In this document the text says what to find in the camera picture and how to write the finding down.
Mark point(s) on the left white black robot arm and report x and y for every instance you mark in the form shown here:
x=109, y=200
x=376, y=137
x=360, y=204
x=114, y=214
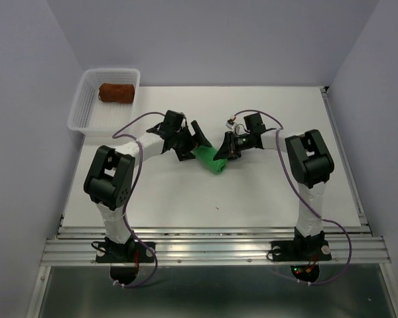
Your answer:
x=114, y=173

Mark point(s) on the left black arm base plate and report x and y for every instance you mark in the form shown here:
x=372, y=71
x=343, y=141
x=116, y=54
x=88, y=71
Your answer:
x=109, y=252

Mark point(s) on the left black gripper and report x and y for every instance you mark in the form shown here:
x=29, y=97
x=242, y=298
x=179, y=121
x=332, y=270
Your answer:
x=184, y=154

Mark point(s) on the white perforated plastic basket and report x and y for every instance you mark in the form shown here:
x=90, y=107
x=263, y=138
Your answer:
x=90, y=115

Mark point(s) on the aluminium extrusion rail frame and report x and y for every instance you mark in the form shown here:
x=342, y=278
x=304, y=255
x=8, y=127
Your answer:
x=212, y=233

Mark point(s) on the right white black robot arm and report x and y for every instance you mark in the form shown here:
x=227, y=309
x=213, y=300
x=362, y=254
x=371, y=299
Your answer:
x=305, y=160

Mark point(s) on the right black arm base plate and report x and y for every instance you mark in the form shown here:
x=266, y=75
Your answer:
x=292, y=251

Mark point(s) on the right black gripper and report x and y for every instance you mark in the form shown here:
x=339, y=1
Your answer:
x=228, y=150

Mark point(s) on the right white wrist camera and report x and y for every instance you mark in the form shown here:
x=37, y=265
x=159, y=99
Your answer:
x=236, y=128

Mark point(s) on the green microfiber towel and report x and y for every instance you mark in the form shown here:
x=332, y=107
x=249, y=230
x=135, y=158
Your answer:
x=206, y=156

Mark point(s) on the brown microfiber towel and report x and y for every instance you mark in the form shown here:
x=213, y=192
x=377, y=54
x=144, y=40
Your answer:
x=116, y=93

